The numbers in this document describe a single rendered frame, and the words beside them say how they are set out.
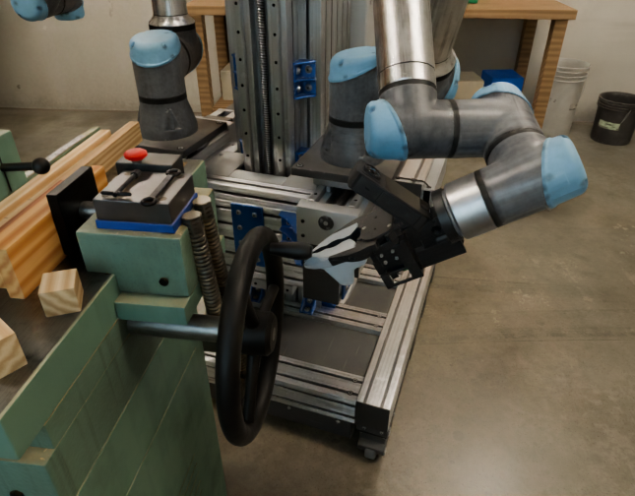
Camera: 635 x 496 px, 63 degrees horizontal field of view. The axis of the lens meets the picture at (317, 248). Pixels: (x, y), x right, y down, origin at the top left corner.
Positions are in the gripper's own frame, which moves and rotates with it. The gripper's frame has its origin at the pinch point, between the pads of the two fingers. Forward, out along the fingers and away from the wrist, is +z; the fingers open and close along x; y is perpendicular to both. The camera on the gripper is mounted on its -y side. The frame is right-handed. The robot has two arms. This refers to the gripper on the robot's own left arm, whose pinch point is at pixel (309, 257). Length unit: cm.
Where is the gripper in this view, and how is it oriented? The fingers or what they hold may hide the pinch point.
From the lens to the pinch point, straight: 71.9
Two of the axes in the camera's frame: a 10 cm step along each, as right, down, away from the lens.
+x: 1.3, -5.5, 8.2
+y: 5.1, 7.5, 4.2
